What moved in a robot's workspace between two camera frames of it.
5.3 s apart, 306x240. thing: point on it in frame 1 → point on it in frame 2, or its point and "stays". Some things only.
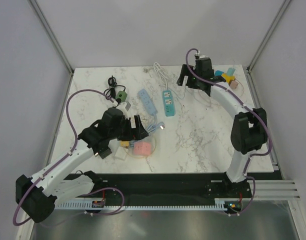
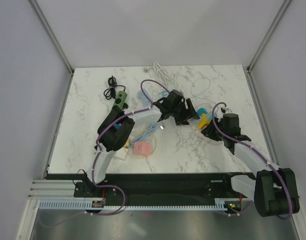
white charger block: [121, 153] stays
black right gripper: [185, 71] → [208, 131]
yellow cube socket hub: [228, 78] → [203, 121]
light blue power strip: [145, 96] stays
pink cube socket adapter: [142, 149] stays
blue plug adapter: [218, 73] → [201, 111]
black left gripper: [139, 131] → [183, 119]
